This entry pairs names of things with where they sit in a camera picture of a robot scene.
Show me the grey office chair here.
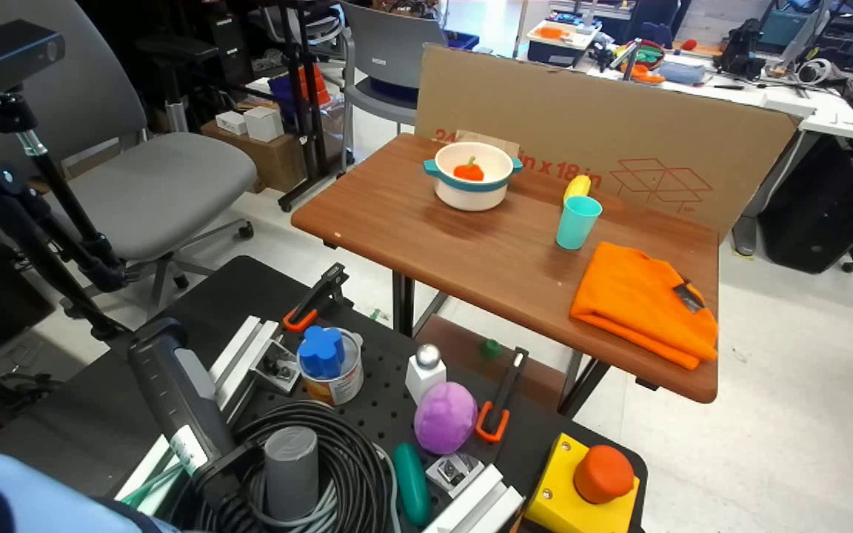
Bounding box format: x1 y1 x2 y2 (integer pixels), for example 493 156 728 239
0 0 259 309

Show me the orange black clamp right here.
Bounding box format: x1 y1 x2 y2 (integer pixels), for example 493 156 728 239
475 348 528 443

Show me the grey cylinder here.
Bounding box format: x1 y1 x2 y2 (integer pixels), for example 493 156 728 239
263 425 321 520

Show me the orange black clamp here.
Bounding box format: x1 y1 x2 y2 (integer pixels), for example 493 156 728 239
281 264 348 334
475 348 528 443

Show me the light blue cloth corner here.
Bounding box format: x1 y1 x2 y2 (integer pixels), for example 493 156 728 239
0 452 176 533

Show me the teal plastic cup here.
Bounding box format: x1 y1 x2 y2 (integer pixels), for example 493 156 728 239
555 195 604 251

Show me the orange black clamp left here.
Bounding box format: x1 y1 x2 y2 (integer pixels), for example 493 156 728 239
281 264 348 334

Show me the folded orange cloth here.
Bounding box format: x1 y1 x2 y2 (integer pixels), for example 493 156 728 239
570 242 718 371

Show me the black camera on tripod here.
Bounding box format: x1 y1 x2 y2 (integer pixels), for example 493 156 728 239
0 17 68 112

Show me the small orange toy pumpkin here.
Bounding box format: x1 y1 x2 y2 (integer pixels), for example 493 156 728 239
454 156 485 180

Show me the cardboard box with white items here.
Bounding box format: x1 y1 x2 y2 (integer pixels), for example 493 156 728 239
205 103 309 192

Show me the teal handle tool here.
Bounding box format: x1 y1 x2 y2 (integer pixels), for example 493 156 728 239
391 443 429 526

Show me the small white bottle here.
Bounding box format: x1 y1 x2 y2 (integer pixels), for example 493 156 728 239
405 343 447 402

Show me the black perforated board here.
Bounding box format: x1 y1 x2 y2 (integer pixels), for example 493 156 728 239
0 251 651 533

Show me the purple ball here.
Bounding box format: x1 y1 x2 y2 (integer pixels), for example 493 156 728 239
414 381 478 457

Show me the yellow object behind cup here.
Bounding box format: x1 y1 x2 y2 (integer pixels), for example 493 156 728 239
564 174 593 202

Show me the white tub with blue lid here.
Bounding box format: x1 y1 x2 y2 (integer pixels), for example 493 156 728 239
297 325 365 405

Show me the white pot with teal rim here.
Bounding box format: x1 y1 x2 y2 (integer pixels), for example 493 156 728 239
425 141 522 212

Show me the coiled black cable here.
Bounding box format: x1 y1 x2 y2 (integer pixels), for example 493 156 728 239
194 396 408 533

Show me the grey chair in background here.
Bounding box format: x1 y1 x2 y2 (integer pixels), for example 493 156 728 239
345 4 447 146

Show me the large cardboard sheet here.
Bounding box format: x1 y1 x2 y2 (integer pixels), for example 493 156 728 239
414 43 798 233

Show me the yellow box with orange button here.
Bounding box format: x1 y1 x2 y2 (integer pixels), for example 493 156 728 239
525 431 641 533

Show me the white background desk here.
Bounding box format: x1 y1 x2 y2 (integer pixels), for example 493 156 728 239
525 17 853 141

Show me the brown wooden table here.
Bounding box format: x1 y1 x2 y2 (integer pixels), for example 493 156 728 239
291 137 721 402

